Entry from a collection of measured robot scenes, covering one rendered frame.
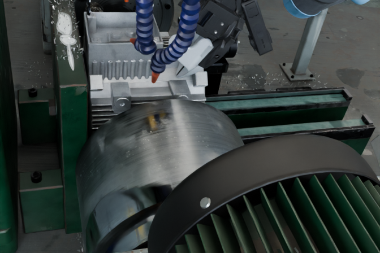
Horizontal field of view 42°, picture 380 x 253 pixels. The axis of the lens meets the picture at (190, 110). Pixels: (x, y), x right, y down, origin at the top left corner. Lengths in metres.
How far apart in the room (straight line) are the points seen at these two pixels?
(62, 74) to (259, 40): 0.32
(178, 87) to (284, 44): 0.78
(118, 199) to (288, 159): 0.30
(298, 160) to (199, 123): 0.33
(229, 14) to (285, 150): 0.46
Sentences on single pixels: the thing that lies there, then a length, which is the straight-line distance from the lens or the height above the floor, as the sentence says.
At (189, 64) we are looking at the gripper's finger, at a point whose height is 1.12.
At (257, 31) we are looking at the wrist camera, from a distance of 0.80.
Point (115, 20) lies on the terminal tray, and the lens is 0.88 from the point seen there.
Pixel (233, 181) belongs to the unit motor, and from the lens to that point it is 0.31.
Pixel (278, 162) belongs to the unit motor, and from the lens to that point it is 0.31.
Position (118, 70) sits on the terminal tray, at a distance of 0.82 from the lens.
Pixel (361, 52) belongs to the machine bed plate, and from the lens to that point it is 1.65.
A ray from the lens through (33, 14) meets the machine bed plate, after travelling 1.55.
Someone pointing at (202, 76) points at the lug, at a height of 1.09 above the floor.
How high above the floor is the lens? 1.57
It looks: 40 degrees down
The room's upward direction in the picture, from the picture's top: 10 degrees clockwise
